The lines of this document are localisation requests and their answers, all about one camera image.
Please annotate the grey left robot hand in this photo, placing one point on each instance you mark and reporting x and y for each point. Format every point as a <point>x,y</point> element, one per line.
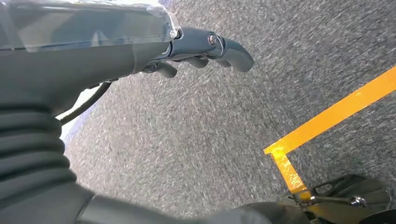
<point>77,68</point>

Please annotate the yellow floor tape rectangle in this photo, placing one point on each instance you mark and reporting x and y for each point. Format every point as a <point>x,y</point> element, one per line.
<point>334,114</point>

